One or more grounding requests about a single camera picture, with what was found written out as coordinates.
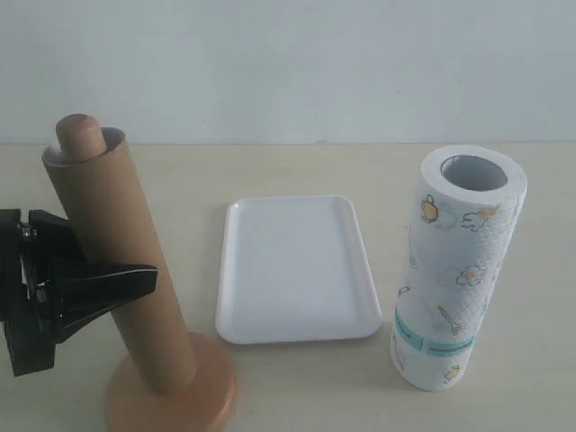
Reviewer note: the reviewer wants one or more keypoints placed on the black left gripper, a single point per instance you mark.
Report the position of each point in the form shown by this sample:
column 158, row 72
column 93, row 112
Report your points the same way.
column 40, row 311

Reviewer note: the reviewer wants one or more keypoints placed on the brown cardboard tube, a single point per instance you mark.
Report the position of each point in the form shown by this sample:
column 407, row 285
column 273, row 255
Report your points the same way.
column 108, row 212

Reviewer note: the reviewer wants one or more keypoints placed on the printed paper towel roll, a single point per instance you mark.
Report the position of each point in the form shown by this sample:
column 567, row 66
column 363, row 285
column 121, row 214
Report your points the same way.
column 462, row 217

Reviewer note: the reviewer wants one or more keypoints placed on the wooden paper towel holder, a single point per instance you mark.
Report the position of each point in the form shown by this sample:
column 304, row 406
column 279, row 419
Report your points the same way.
column 202, row 405

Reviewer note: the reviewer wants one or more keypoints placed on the white rectangular plastic tray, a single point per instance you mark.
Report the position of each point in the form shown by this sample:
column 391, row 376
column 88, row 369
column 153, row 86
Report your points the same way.
column 294, row 269

